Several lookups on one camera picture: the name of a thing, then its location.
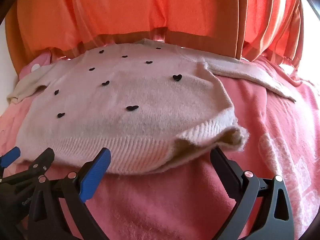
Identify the orange curtain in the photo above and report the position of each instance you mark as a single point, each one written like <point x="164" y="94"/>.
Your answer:
<point x="140" y="7"/>

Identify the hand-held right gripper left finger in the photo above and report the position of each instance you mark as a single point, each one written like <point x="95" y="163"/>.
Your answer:
<point x="96" y="173"/>

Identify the cream sweater with black hearts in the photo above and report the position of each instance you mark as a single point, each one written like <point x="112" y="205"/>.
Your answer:
<point x="140" y="130"/>

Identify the pink cloth with white dot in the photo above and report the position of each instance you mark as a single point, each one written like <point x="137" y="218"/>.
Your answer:
<point x="40" y="61"/>

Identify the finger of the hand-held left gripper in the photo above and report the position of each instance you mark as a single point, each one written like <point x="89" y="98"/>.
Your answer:
<point x="43" y="160"/>
<point x="11" y="155"/>

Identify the bright window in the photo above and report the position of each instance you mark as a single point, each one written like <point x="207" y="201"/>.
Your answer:
<point x="311" y="42"/>

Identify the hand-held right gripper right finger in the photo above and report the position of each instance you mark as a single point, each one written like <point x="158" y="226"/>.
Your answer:
<point x="222" y="163"/>

